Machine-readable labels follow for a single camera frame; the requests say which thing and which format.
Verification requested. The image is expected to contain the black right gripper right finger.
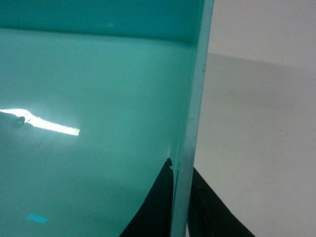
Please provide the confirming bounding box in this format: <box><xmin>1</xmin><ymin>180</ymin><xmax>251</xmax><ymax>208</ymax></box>
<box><xmin>187</xmin><ymin>169</ymin><xmax>254</xmax><ymax>237</ymax></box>

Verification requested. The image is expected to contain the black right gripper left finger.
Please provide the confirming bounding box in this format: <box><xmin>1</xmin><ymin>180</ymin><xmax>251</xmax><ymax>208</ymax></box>
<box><xmin>120</xmin><ymin>158</ymin><xmax>174</xmax><ymax>237</ymax></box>

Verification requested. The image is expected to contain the light teal plastic box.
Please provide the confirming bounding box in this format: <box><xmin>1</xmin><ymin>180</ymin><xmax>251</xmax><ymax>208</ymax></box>
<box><xmin>0</xmin><ymin>0</ymin><xmax>214</xmax><ymax>237</ymax></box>

